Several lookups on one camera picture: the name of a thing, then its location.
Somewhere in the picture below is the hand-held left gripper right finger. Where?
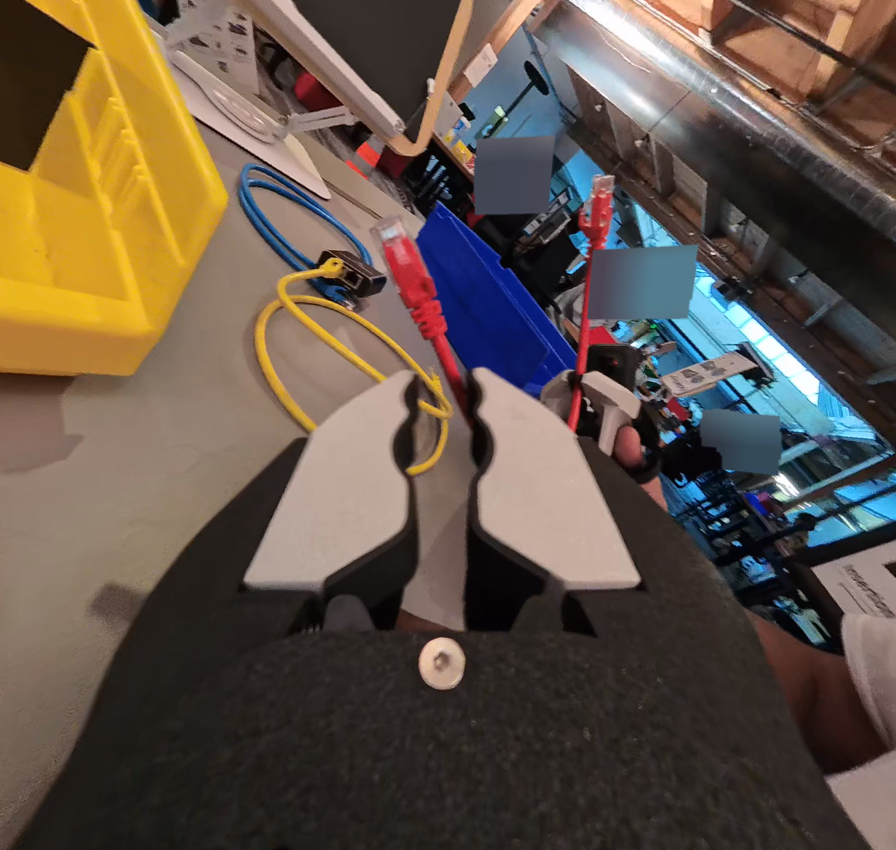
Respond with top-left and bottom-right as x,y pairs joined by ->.
464,367 -> 643,632

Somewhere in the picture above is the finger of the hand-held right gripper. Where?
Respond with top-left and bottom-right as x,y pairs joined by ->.
540,372 -> 582,420
581,373 -> 641,455

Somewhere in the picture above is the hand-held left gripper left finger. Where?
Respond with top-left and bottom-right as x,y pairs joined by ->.
242,370 -> 421,632

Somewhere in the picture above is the blue plastic bin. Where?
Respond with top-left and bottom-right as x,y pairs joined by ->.
416,202 -> 578,396

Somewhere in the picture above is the yellow ethernet cable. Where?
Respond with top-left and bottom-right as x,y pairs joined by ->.
253,258 -> 452,476

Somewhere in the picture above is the red ethernet cable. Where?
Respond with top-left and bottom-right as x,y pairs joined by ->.
370,173 -> 618,434

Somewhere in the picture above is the black ethernet adapter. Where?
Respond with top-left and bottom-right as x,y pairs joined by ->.
316,250 -> 387,298

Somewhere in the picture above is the blue ethernet cable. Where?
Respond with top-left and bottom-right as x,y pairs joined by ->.
238,164 -> 375,312

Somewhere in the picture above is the yellow plastic bin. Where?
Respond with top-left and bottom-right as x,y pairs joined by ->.
0,0 -> 231,376

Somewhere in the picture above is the person's right forearm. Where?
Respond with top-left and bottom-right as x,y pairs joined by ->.
640,475 -> 886,775

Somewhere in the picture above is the person's right hand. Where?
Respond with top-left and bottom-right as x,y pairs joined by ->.
611,425 -> 646,472

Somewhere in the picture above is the white stand base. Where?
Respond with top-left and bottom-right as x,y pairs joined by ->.
168,45 -> 358,200

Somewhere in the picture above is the black bin divider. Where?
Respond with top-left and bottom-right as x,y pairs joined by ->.
0,0 -> 99,172

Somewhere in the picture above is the silver ventilation duct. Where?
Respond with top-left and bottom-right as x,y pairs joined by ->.
521,0 -> 896,224

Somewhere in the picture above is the black board with wooden frame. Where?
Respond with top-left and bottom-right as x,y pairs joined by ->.
252,0 -> 477,158

